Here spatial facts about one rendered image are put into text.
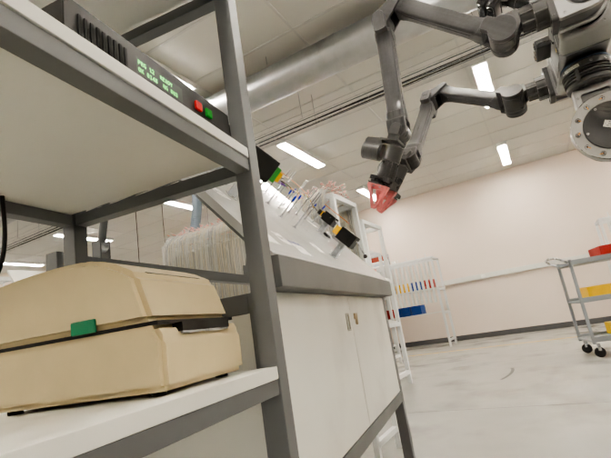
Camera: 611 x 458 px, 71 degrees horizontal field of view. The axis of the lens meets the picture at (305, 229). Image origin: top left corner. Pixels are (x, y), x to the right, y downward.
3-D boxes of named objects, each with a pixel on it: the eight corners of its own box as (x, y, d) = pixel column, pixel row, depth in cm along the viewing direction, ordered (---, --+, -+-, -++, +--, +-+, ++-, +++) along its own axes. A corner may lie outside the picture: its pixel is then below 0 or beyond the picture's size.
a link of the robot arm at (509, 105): (527, 81, 162) (530, 93, 165) (499, 92, 167) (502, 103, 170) (533, 94, 156) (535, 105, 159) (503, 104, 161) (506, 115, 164)
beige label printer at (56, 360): (246, 372, 70) (233, 255, 75) (166, 397, 50) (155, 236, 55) (98, 392, 79) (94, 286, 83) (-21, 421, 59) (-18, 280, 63)
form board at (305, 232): (267, 259, 85) (273, 252, 85) (31, 44, 124) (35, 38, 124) (385, 283, 193) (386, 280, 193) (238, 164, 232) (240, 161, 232)
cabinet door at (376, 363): (402, 391, 179) (383, 297, 188) (373, 424, 129) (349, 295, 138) (395, 391, 180) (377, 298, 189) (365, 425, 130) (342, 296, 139)
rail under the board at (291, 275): (392, 295, 191) (389, 281, 192) (282, 285, 83) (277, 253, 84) (380, 297, 193) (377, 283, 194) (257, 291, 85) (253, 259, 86)
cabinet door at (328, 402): (371, 425, 129) (347, 295, 138) (304, 503, 79) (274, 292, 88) (365, 425, 130) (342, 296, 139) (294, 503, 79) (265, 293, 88)
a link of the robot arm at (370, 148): (402, 122, 128) (410, 131, 136) (367, 117, 134) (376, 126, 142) (390, 160, 129) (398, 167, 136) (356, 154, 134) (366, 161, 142)
